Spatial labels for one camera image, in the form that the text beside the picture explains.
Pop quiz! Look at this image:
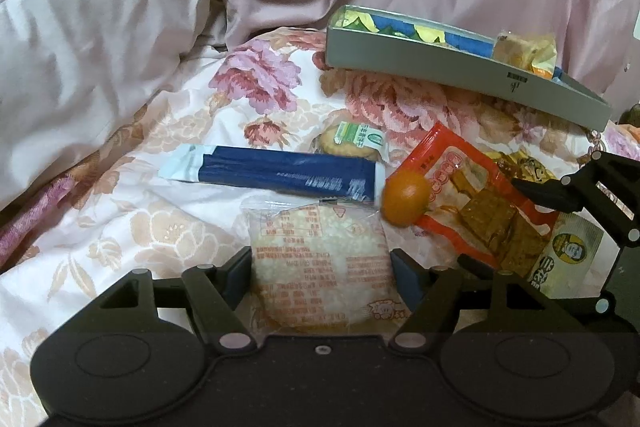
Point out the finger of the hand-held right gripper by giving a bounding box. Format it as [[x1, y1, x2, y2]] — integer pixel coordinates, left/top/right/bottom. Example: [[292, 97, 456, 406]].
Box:
[[456, 254, 622, 316], [510, 149, 640, 250]]

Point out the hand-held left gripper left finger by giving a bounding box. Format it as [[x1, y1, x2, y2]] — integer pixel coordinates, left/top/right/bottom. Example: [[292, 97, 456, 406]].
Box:
[[92, 247, 258, 356]]

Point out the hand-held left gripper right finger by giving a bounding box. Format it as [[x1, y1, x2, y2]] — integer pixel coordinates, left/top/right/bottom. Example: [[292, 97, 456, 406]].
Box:
[[387, 249, 551, 356]]

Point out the red dried tofu packet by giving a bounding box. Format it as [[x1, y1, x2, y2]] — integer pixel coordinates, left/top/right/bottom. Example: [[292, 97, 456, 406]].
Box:
[[400, 122, 561, 271]]

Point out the small orange kumquat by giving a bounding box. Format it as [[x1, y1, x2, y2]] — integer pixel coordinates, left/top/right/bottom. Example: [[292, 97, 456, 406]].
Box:
[[382, 172, 432, 228]]

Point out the round rice cracker packet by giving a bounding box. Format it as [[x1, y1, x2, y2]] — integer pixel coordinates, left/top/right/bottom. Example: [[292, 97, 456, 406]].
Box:
[[242, 202, 402, 334]]

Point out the long blue snack packet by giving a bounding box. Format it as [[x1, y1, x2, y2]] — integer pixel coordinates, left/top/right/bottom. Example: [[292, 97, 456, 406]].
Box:
[[158, 144, 377, 202]]

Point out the yellow cake packet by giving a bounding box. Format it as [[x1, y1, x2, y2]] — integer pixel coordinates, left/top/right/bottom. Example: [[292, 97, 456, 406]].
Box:
[[492, 32, 559, 80]]

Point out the green label biscuit packet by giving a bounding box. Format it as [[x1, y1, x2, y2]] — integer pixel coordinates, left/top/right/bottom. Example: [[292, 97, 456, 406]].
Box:
[[312, 121, 390, 164]]

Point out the grey shallow cardboard box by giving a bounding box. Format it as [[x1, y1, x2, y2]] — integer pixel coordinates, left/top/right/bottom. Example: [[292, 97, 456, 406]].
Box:
[[325, 5, 614, 130]]

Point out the golden snack wrapper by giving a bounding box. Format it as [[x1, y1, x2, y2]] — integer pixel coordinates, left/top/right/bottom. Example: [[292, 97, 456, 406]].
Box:
[[481, 149, 557, 188]]

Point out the floral bed sheet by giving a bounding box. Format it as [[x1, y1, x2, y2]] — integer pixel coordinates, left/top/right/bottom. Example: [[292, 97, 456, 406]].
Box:
[[0, 26, 640, 420]]

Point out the blue yellow patterned box liner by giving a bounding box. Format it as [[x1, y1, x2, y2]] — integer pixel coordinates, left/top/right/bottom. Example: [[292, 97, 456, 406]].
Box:
[[334, 7, 567, 80]]

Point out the white duvet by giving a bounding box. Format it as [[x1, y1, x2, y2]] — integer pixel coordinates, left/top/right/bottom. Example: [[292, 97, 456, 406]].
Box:
[[0, 0, 227, 219]]

